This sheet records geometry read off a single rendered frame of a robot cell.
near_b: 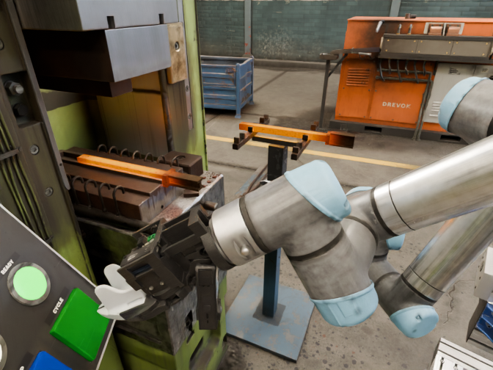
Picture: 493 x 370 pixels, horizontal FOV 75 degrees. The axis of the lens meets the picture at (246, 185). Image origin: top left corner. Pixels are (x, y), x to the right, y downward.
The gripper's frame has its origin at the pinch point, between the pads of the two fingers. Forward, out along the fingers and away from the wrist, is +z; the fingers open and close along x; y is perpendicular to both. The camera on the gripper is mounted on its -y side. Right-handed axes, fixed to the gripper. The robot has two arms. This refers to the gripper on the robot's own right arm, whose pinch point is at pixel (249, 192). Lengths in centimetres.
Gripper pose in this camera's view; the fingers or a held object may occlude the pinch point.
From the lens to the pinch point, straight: 79.5
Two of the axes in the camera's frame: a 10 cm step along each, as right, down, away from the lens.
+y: 0.0, 8.7, 4.9
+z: -9.3, -1.9, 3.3
